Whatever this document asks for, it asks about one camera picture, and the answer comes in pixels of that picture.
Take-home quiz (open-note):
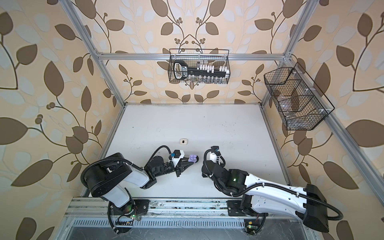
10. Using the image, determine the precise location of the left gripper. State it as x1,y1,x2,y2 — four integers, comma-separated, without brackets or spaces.
153,156,194,179

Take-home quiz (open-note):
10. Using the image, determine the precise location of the purple round charging case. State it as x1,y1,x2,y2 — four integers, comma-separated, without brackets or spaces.
188,155,199,163

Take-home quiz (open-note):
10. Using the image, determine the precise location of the cream earbud charging case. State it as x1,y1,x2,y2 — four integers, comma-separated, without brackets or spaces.
180,139,189,145

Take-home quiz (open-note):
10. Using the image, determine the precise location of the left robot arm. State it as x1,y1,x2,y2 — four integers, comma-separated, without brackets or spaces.
81,145,199,210

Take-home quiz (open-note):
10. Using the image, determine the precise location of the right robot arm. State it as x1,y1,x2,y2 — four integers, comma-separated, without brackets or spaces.
202,160,344,233

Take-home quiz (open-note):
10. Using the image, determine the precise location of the black tool with white parts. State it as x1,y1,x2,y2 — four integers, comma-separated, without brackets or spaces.
171,60,231,80

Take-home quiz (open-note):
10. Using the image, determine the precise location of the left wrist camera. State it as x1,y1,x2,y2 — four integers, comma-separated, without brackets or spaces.
169,150,185,168

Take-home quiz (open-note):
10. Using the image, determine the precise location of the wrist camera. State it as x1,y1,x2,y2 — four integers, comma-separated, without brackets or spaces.
209,146,221,163
169,150,185,168

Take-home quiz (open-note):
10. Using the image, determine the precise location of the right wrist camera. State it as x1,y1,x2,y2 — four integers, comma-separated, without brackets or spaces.
209,146,221,163

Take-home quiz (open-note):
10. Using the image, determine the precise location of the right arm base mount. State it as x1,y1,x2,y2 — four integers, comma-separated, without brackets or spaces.
227,198,269,236

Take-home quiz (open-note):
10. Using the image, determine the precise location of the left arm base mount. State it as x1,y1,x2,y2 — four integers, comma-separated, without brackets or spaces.
107,199,150,235

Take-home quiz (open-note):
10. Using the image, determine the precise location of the black wire basket back wall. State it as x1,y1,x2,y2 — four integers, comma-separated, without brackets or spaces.
168,48,231,85

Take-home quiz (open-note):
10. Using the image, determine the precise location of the black wire basket wall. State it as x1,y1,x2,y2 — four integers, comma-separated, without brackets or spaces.
168,48,231,85
264,63,335,131

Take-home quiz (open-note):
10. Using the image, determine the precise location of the black wire basket right wall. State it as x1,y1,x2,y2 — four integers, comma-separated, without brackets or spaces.
264,63,335,131

